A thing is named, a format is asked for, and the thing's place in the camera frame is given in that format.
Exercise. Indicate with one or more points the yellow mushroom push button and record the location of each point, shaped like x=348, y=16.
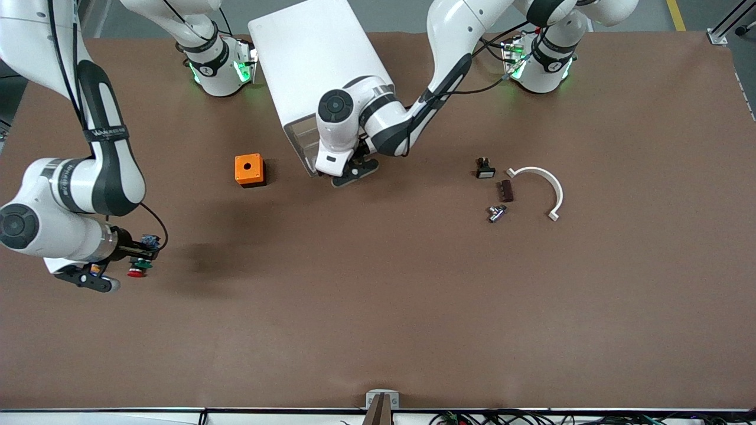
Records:
x=94, y=270

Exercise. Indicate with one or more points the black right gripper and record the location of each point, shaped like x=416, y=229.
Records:
x=125, y=247

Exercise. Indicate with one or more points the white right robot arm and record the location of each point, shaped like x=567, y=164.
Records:
x=106, y=177

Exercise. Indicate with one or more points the aluminium frame profile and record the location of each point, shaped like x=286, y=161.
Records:
x=729, y=23

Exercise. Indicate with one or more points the green mushroom push button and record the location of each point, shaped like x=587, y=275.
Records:
x=150, y=241

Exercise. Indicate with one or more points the small silver metal fitting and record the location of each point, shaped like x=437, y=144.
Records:
x=496, y=213

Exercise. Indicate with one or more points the white curved plastic arc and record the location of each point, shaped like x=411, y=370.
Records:
x=558, y=192

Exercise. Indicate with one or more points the small dark brown block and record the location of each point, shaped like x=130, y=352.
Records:
x=506, y=190

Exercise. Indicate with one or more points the red mushroom push button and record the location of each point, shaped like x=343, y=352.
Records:
x=136, y=273

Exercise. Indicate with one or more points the grey metal bracket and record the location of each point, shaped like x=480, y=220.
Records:
x=393, y=398

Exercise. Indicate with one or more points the white table edge rail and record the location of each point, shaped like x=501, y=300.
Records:
x=118, y=418

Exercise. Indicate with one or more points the orange button enclosure box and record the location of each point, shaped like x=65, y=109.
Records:
x=248, y=168

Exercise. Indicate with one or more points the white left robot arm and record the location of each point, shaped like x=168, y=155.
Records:
x=455, y=35

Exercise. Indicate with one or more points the small black switch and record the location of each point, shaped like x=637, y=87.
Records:
x=485, y=171

